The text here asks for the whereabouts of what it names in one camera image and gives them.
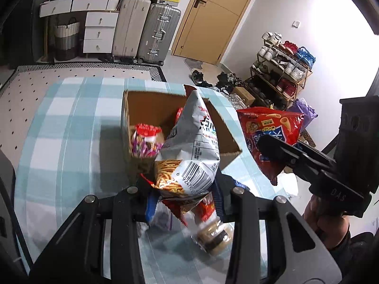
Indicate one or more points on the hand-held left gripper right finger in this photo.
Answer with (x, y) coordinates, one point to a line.
(218, 202)

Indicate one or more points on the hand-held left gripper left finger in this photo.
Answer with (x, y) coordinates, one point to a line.
(149, 204)

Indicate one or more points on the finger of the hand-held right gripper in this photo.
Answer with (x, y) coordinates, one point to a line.
(316, 155)
(278, 151)

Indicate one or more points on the white noodle snack bag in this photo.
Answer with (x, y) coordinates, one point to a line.
(189, 153)
(204, 207)

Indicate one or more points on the blue cookie packet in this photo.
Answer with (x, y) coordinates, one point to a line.
(241, 186)

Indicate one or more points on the red triangular chip bag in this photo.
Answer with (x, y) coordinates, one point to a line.
(266, 124)

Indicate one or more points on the clear wafer biscuit packet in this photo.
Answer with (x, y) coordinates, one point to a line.
(213, 236)

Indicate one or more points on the purple candy packet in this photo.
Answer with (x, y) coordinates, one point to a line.
(146, 142)

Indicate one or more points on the brown cardboard box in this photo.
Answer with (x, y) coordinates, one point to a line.
(148, 103)

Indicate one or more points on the person's right hand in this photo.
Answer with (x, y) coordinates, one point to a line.
(314, 219)

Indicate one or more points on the printed cardboard carton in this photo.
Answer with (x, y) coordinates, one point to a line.
(308, 140)

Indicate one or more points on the purple bag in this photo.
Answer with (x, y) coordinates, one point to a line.
(305, 112)

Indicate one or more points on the small cardboard box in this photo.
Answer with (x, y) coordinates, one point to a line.
(244, 96)

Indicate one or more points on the wooden shoe rack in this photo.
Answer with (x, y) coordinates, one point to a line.
(306, 78)

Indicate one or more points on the rows of stored sneakers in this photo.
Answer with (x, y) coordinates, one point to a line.
(287, 68)

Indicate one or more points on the pile of loose shoes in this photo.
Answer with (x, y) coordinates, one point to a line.
(225, 81)

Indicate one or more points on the teal checked tablecloth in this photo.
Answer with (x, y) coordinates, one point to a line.
(74, 153)

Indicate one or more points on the grey door mat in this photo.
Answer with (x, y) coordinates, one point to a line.
(194, 65)

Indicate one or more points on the tan wooden door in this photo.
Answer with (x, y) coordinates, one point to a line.
(213, 20)

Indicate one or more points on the silver suitcase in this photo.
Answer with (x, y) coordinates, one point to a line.
(157, 32)

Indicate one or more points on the beige suitcase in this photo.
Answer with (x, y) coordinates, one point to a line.
(130, 29)

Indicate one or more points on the white drawer desk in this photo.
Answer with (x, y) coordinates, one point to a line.
(97, 32)

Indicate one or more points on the woven laundry basket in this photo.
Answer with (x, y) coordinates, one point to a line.
(66, 38)

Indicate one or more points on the dark grey fridge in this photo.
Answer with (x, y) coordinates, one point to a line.
(23, 35)

